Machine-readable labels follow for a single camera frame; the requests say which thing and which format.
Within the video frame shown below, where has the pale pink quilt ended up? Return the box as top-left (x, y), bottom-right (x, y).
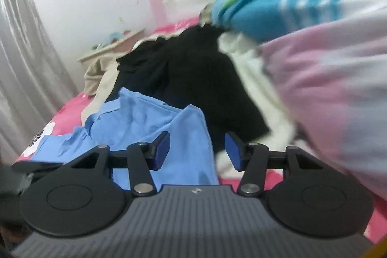
top-left (260, 0), bottom-right (387, 204)

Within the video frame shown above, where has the light blue t-shirt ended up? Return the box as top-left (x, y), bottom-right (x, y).
top-left (30, 87), bottom-right (220, 189)

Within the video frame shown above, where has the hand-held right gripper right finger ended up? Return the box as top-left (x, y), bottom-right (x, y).
top-left (224, 132), bottom-right (324, 197)

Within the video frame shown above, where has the beige garment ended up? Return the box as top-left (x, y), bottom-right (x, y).
top-left (82, 60), bottom-right (121, 113)

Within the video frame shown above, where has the white garment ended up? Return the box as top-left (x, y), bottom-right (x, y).
top-left (216, 33), bottom-right (303, 174)

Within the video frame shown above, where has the teal striped garment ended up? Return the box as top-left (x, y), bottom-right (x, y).
top-left (210, 0), bottom-right (348, 42)

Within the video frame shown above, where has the grey curtain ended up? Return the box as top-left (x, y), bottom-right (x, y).
top-left (0, 0), bottom-right (79, 162)

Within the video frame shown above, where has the pink floral blanket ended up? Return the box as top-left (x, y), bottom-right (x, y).
top-left (15, 16), bottom-right (387, 243)

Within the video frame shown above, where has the cream nightstand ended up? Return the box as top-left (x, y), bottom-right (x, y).
top-left (77, 28), bottom-right (146, 63)

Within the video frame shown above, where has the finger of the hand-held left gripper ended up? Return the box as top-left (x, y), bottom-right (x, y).
top-left (11, 162), bottom-right (65, 175)

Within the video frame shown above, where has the black garment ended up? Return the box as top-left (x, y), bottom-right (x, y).
top-left (106, 24), bottom-right (271, 156)

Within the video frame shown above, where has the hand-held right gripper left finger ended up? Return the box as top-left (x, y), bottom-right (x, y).
top-left (71, 131), bottom-right (171, 196)

